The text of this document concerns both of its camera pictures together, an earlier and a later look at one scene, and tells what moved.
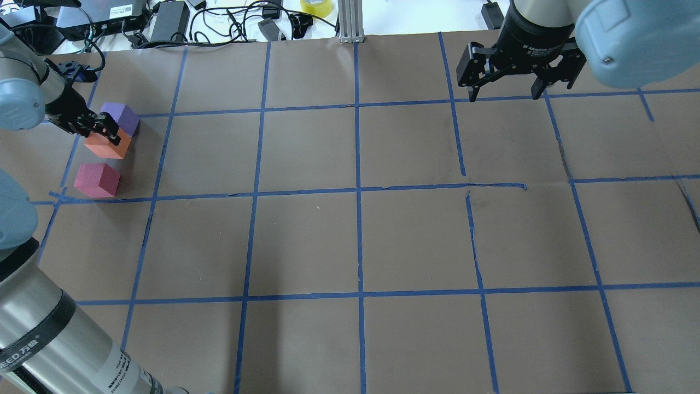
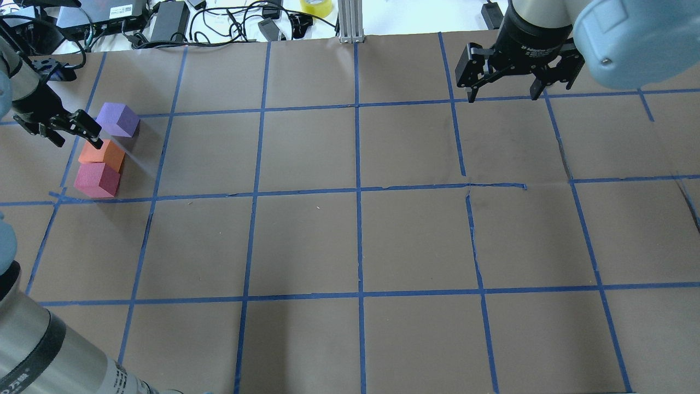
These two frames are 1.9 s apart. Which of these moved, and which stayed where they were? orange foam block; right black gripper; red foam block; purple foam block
Moved: orange foam block
Stayed: red foam block; purple foam block; right black gripper
